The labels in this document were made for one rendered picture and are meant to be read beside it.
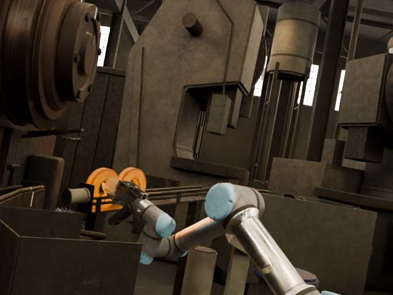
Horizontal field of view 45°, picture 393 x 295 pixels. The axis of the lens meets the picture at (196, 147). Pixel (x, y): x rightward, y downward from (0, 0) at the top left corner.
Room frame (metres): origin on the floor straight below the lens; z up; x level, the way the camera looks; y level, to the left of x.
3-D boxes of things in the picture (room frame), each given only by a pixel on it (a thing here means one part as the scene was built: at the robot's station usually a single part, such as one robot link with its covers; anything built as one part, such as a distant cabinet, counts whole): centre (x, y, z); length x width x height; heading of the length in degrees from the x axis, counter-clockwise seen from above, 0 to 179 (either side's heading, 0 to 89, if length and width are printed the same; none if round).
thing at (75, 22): (1.36, 0.37, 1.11); 0.28 x 0.06 x 0.28; 0
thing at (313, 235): (3.81, -0.81, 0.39); 1.03 x 0.83 x 0.77; 105
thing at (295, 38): (10.16, -1.65, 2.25); 0.92 x 0.92 x 4.50
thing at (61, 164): (1.59, 0.48, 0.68); 0.11 x 0.08 x 0.24; 90
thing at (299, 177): (5.46, -1.36, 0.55); 1.10 x 0.53 x 1.10; 20
